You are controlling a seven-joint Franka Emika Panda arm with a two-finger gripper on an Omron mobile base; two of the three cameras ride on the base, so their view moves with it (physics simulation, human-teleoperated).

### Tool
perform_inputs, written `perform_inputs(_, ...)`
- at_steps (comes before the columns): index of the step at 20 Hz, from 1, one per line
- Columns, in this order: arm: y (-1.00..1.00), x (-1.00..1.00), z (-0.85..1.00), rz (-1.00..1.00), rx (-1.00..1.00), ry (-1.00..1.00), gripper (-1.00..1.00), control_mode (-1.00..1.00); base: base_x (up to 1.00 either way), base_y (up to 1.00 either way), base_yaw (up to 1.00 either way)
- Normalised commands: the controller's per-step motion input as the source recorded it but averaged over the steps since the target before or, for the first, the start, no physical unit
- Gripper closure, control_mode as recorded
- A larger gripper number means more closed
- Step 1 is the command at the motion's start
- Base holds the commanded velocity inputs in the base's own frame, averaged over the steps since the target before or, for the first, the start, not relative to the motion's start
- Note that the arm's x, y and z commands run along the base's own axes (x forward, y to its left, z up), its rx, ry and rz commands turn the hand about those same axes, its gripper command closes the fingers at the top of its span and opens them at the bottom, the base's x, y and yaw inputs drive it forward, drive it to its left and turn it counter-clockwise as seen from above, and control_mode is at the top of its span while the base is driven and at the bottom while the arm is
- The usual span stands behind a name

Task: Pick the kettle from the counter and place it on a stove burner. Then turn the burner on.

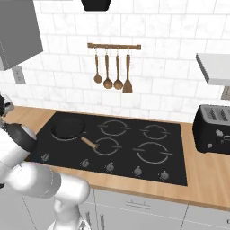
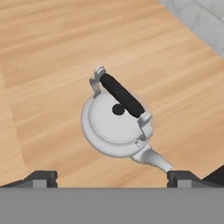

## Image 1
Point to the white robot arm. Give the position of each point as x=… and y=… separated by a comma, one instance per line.
x=33, y=179

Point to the large wooden spoon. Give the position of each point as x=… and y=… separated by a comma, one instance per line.
x=118, y=84

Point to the wooden spatula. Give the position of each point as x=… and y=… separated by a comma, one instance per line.
x=127, y=85

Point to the wooden ladle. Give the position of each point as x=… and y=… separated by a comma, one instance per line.
x=107, y=83

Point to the small wooden spoon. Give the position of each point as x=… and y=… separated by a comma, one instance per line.
x=97, y=78

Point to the black hob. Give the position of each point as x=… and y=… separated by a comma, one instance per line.
x=125, y=161

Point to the grey hob knob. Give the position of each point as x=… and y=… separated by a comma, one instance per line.
x=110, y=166
x=164, y=175
x=85, y=163
x=45, y=157
x=137, y=171

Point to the black toaster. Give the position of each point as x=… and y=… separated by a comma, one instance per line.
x=209, y=131

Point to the grey drawer front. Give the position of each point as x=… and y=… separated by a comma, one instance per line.
x=161, y=206
x=206, y=218

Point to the grey cupboard door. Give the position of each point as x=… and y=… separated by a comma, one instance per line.
x=140, y=221
x=36, y=212

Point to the black range hood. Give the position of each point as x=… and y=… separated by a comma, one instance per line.
x=95, y=4

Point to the wooden utensil rail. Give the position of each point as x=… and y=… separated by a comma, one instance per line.
x=113, y=46

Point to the grey wall socket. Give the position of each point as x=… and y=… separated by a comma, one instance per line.
x=226, y=93
x=19, y=75

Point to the white wall shelf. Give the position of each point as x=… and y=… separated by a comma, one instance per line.
x=217, y=67

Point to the grey wall cupboard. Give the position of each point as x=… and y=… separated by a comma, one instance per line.
x=18, y=33

